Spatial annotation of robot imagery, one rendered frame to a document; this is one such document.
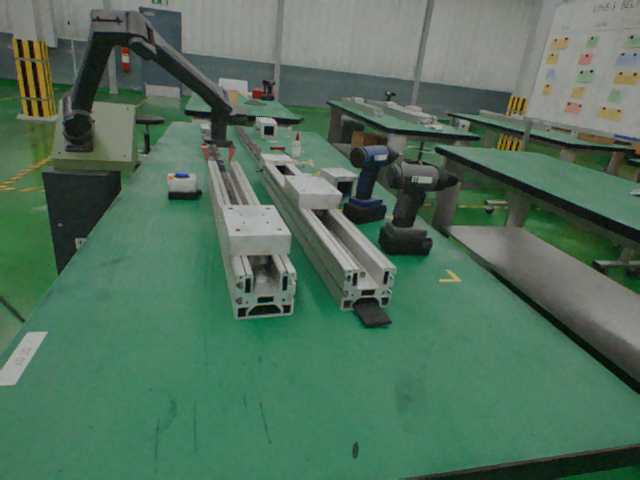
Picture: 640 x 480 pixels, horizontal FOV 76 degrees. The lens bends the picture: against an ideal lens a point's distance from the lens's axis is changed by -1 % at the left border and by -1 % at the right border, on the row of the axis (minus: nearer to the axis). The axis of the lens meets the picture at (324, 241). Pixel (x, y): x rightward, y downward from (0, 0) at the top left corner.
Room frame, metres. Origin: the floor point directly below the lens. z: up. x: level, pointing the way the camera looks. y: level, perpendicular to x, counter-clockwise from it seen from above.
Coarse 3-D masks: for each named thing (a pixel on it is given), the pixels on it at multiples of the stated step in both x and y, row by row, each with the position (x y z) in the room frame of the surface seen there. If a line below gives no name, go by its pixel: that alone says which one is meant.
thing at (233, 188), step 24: (216, 168) 1.24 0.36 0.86; (240, 168) 1.28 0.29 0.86; (216, 192) 1.00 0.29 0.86; (240, 192) 1.09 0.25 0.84; (216, 216) 0.97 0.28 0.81; (240, 264) 0.62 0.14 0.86; (264, 264) 0.71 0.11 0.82; (288, 264) 0.64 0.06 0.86; (240, 288) 0.59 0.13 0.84; (264, 288) 0.62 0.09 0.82; (288, 288) 0.61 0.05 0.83; (240, 312) 0.60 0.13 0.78; (264, 312) 0.61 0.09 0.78; (288, 312) 0.62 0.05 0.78
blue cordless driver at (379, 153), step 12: (360, 156) 1.12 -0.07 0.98; (372, 156) 1.14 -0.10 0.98; (384, 156) 1.17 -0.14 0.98; (396, 156) 1.23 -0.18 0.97; (360, 168) 1.14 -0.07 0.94; (372, 168) 1.16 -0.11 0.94; (360, 180) 1.15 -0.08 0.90; (372, 180) 1.17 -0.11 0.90; (360, 192) 1.15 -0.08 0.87; (372, 192) 1.17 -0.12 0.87; (348, 204) 1.15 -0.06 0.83; (360, 204) 1.13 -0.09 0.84; (372, 204) 1.16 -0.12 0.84; (384, 204) 1.19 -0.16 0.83; (348, 216) 1.15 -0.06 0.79; (360, 216) 1.12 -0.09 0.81; (372, 216) 1.15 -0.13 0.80; (384, 216) 1.19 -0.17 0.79
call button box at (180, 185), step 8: (168, 176) 1.18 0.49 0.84; (176, 176) 1.18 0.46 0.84; (192, 176) 1.21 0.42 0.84; (168, 184) 1.14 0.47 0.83; (176, 184) 1.15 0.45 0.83; (184, 184) 1.16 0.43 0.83; (192, 184) 1.16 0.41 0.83; (168, 192) 1.15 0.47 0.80; (176, 192) 1.15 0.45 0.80; (184, 192) 1.16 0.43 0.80; (192, 192) 1.16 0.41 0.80; (200, 192) 1.20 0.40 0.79
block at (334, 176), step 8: (320, 176) 1.37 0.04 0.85; (328, 176) 1.32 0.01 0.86; (336, 176) 1.29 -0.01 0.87; (344, 176) 1.30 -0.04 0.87; (352, 176) 1.32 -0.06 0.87; (336, 184) 1.29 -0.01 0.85; (344, 184) 1.33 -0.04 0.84; (352, 184) 1.32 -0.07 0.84; (344, 192) 1.34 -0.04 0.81; (352, 192) 1.32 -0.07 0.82; (344, 200) 1.31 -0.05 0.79
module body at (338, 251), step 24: (288, 168) 1.38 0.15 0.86; (288, 216) 1.05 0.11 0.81; (312, 216) 0.91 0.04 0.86; (336, 216) 0.93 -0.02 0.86; (312, 240) 0.84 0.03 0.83; (336, 240) 0.85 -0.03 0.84; (360, 240) 0.79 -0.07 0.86; (336, 264) 0.69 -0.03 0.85; (360, 264) 0.76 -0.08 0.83; (384, 264) 0.69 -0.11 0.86; (336, 288) 0.68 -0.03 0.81; (360, 288) 0.66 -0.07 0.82; (384, 288) 0.68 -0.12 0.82
